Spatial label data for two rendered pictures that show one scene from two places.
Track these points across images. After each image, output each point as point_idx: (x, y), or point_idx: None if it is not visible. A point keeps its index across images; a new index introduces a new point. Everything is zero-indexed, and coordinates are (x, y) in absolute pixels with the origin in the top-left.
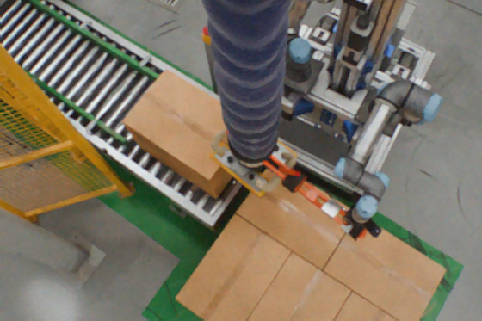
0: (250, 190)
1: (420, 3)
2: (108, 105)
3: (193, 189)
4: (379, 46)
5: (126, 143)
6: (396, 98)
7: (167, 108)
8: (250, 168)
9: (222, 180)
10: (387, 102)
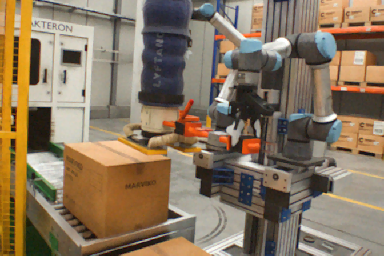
0: (140, 148)
1: (356, 243)
2: (60, 186)
3: (86, 232)
4: (289, 92)
5: (54, 193)
6: (290, 37)
7: (105, 146)
8: (150, 135)
9: (119, 208)
10: (282, 38)
